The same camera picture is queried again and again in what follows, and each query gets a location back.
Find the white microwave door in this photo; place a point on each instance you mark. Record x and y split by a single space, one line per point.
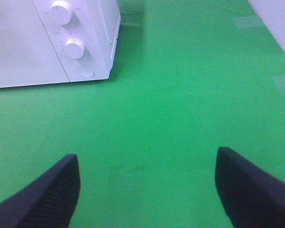
27 56

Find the white microwave oven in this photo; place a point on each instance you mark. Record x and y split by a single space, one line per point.
96 23

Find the green table cloth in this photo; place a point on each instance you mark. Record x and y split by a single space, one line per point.
189 76

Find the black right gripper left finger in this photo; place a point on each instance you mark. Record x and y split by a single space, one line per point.
47 202

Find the round white door button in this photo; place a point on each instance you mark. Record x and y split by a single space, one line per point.
86 70

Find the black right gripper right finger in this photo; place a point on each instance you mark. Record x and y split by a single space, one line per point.
251 197

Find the white microwave knob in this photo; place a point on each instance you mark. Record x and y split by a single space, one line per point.
60 12
74 48

